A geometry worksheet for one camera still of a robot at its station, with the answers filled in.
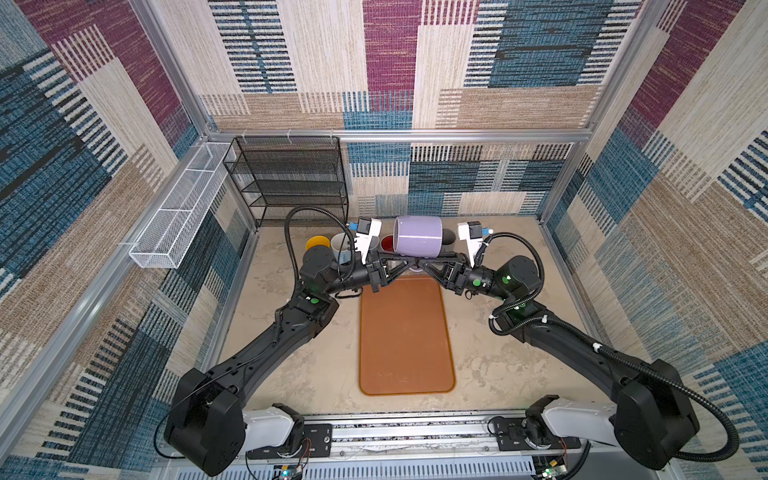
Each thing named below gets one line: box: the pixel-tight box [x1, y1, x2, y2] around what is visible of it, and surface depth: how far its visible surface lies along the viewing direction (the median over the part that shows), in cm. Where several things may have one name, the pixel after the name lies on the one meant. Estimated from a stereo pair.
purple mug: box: [393, 216, 443, 258], surface depth 60 cm
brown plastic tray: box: [359, 276, 455, 395], surface depth 89 cm
